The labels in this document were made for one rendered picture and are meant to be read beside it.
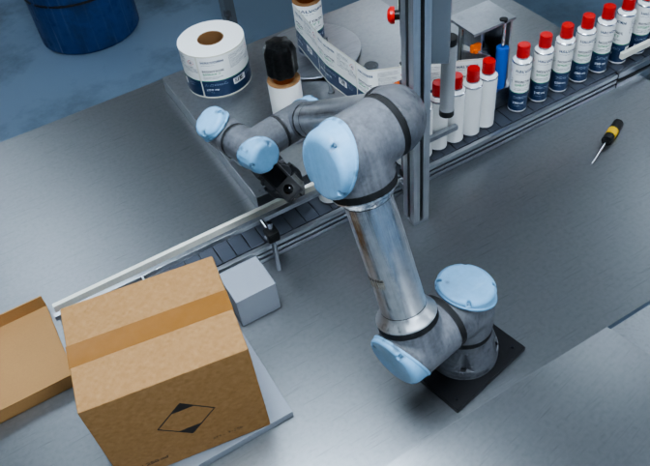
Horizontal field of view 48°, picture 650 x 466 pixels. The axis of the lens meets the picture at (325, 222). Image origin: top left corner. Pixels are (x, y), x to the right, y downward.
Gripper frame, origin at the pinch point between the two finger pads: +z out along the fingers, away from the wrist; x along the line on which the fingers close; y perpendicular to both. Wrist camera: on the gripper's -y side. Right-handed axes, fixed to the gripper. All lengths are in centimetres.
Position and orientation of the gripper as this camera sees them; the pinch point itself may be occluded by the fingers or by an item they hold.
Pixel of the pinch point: (301, 194)
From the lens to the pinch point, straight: 178.0
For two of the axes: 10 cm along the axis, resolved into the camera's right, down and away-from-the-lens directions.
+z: 5.1, 3.9, 7.7
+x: -7.0, 7.1, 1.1
